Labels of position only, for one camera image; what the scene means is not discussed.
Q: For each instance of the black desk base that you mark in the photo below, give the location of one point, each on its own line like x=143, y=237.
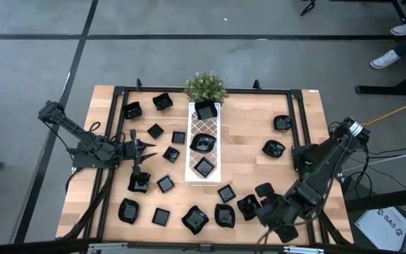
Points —
x=382, y=90

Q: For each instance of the black desk foot bar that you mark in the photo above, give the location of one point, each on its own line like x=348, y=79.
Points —
x=382, y=200

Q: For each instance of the black frame clamp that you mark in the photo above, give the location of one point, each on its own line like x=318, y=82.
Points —
x=138, y=84
x=256, y=84

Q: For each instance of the green potted plant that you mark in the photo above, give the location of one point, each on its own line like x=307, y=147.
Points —
x=206, y=88

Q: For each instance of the silver bracket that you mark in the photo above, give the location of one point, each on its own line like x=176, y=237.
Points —
x=301, y=250
x=101, y=248

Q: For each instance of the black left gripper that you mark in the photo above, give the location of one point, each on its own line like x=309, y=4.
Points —
x=132, y=150

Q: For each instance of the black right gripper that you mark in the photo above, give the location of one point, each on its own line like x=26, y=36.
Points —
x=280, y=215

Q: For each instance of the deep black square bowl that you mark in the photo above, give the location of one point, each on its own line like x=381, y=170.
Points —
x=206, y=110
x=162, y=101
x=132, y=110

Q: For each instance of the small black rounded bowl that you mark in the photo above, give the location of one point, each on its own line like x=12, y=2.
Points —
x=282, y=122

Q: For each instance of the black oval wavy plate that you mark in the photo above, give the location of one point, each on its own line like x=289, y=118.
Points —
x=203, y=143
x=224, y=215
x=128, y=210

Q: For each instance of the white printed paper sheet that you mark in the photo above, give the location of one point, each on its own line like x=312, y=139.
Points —
x=382, y=229

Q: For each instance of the person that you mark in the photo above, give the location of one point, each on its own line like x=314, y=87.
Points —
x=382, y=60

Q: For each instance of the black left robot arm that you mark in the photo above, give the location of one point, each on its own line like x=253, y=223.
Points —
x=65, y=123

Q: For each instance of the white lattice rack shelf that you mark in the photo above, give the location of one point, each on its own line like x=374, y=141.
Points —
x=203, y=180

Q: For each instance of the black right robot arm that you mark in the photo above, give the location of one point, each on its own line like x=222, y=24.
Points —
x=324, y=166

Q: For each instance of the small black square plate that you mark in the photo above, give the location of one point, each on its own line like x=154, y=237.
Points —
x=171, y=154
x=226, y=193
x=178, y=137
x=204, y=167
x=161, y=216
x=165, y=183
x=155, y=131

